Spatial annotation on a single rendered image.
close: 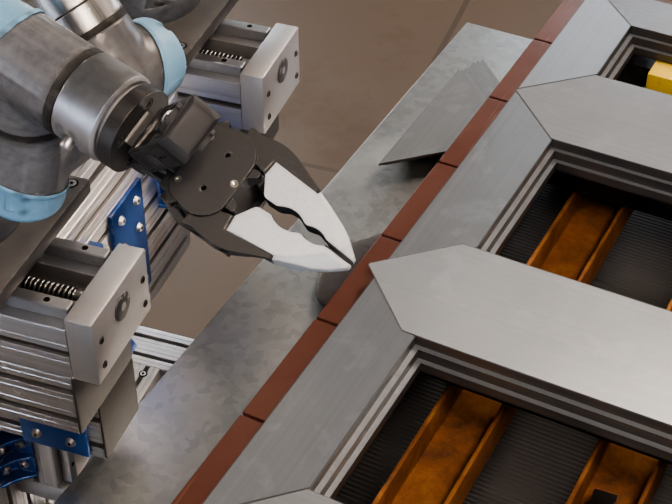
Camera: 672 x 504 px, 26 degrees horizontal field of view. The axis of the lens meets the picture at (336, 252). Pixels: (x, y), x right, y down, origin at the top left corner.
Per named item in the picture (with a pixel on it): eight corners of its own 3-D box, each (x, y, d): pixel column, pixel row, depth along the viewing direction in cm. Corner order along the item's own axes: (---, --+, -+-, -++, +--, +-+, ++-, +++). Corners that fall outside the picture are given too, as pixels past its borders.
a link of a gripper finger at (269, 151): (333, 182, 107) (238, 122, 109) (331, 174, 106) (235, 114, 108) (296, 233, 106) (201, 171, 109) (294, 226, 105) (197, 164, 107)
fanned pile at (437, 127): (547, 78, 245) (549, 58, 242) (452, 207, 218) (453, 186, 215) (479, 59, 249) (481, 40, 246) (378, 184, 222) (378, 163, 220)
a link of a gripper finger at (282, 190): (381, 249, 110) (282, 186, 112) (375, 224, 104) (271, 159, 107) (357, 282, 109) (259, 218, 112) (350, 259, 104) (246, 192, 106)
